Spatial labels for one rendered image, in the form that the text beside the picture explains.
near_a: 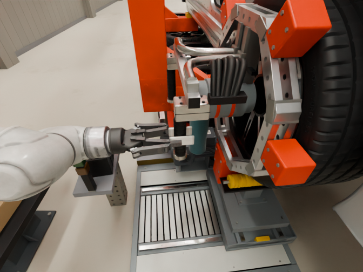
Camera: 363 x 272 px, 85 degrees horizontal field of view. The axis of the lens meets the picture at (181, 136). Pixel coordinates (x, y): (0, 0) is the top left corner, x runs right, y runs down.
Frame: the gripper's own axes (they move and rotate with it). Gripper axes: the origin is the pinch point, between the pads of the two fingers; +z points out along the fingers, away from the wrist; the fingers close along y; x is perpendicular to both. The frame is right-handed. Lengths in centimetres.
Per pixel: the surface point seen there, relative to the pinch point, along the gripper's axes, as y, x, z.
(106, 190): -11, -38, -33
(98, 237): -10, -83, -48
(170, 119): -87, -56, 1
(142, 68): -60, -3, -14
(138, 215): -17, -75, -24
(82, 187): -13, -38, -43
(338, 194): -22, -83, 112
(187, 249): 4, -76, 3
